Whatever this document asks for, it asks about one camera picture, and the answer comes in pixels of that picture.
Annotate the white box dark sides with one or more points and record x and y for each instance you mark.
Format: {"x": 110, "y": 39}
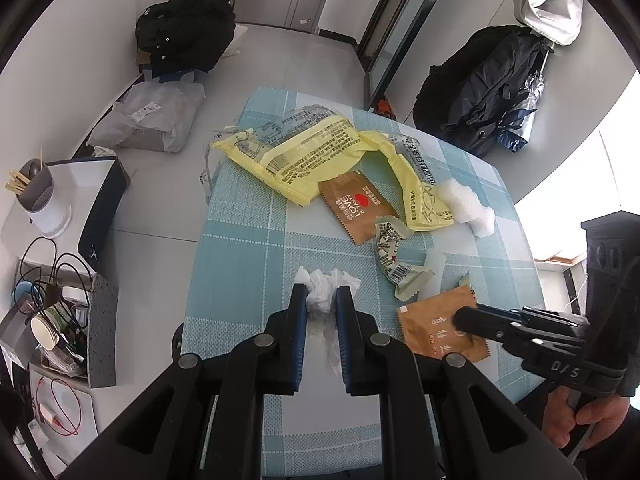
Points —
{"x": 76, "y": 217}

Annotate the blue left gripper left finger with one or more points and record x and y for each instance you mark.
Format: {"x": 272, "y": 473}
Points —
{"x": 293, "y": 340}

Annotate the white paper cup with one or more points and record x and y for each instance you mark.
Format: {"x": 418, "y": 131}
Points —
{"x": 47, "y": 328}

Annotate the brown sachet with red dot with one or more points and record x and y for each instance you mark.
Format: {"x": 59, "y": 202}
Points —
{"x": 356, "y": 203}

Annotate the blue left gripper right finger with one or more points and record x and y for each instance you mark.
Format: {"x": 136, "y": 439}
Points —
{"x": 349, "y": 336}

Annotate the silver blue folded umbrella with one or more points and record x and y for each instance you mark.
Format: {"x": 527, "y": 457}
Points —
{"x": 516, "y": 125}

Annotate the white tissue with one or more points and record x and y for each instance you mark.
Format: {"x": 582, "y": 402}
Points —
{"x": 321, "y": 313}

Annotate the white hanging bag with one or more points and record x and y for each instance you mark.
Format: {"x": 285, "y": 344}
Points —
{"x": 560, "y": 21}

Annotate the grey plastic parcel bag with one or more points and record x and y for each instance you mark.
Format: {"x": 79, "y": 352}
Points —
{"x": 153, "y": 116}

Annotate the black bag on floor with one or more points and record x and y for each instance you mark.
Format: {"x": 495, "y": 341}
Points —
{"x": 183, "y": 35}

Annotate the grey white chopstick holder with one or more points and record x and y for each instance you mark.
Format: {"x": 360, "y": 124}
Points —
{"x": 40, "y": 197}

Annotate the blue checkered tablecloth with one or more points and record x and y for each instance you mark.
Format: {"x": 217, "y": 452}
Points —
{"x": 254, "y": 241}

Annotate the large yellow plastic bag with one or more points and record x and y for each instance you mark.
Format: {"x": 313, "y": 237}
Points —
{"x": 294, "y": 154}

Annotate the small yellow plastic bag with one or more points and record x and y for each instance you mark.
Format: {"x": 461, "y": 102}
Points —
{"x": 424, "y": 210}

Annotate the person's right hand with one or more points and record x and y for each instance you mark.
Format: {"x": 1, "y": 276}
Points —
{"x": 606, "y": 415}

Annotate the green snack wrapper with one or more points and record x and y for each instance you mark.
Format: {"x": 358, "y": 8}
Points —
{"x": 407, "y": 278}

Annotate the grey perforated box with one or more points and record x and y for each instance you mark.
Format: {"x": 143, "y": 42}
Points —
{"x": 101, "y": 335}

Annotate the clear white plastic strip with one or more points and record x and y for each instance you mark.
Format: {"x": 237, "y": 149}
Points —
{"x": 436, "y": 262}

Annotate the brown sachet white print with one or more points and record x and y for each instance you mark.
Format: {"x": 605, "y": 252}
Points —
{"x": 427, "y": 326}

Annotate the black framed glass door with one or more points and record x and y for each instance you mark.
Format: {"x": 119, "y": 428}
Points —
{"x": 386, "y": 41}

